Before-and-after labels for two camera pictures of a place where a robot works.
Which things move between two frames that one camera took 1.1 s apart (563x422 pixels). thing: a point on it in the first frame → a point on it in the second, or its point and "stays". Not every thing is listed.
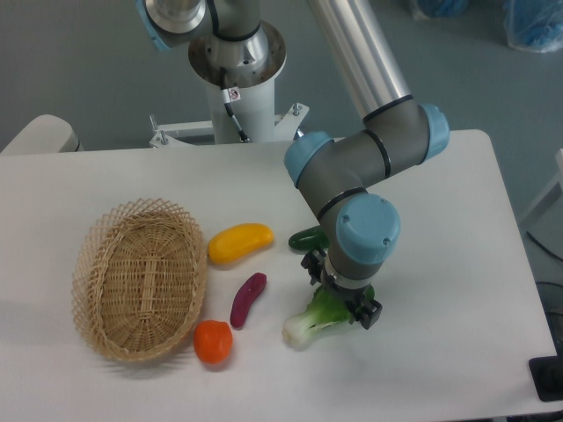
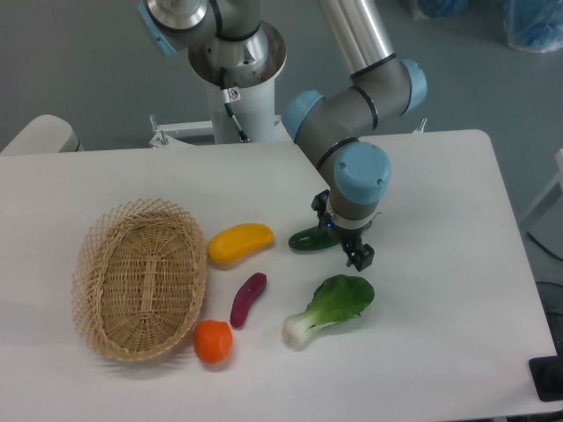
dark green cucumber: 310,239 stays
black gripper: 368,314 → 356,254
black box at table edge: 546,374 stays
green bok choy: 324,309 stays
